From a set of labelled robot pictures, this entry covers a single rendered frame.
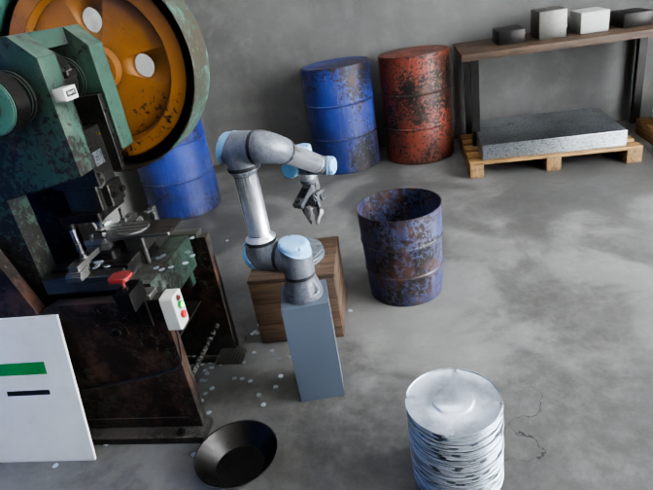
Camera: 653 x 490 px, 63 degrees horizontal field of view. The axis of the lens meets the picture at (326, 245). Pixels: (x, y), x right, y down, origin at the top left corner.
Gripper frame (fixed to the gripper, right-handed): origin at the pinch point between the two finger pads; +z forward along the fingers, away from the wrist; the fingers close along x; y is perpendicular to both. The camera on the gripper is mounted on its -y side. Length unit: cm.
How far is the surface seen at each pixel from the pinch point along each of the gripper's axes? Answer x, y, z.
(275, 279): 12.4, -19.6, 20.4
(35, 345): 59, -104, 6
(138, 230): 33, -64, -24
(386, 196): -9, 57, 11
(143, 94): 52, -28, -66
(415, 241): -36.4, 26.9, 19.3
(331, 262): -6.0, 0.1, 20.2
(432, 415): -79, -68, 24
